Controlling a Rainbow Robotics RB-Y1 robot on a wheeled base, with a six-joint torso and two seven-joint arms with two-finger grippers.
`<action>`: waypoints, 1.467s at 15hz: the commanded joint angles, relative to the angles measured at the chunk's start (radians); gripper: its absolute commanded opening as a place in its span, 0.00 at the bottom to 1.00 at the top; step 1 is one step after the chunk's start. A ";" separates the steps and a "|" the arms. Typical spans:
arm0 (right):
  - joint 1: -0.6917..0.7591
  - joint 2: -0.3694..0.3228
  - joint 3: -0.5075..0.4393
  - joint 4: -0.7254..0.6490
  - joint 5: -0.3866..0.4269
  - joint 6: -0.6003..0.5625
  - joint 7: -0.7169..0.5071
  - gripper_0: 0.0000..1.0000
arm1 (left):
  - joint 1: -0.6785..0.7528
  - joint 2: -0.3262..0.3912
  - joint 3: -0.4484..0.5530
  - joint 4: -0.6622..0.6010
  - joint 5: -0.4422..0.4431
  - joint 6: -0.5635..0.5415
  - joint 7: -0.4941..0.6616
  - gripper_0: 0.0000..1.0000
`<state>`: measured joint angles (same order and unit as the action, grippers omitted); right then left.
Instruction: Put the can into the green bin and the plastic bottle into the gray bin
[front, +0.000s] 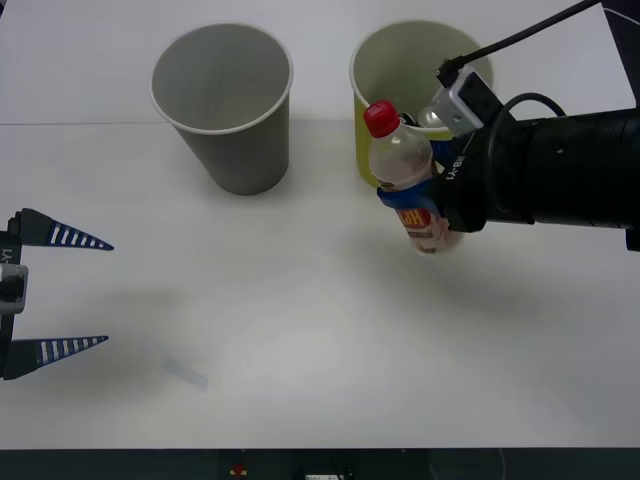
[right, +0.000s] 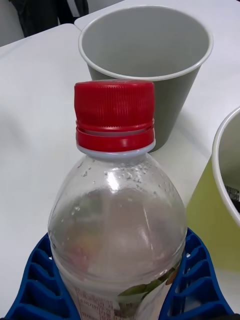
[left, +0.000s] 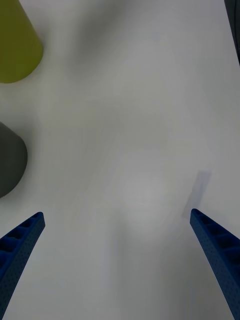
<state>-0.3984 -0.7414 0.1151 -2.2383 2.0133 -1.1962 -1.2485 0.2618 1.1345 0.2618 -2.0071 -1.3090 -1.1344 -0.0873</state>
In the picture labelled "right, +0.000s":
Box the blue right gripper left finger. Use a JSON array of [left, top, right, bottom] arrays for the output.
[[3, 232, 81, 320]]

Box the clear bottle with red cap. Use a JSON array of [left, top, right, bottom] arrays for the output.
[[47, 80, 188, 320]]

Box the grey plastic waste bin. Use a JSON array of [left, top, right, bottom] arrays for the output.
[[78, 4, 215, 153]]

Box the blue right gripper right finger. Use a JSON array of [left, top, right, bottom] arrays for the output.
[[158, 227, 235, 320]]

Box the yellow-green plastic waste bin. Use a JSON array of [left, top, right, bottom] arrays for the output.
[[186, 106, 240, 271]]

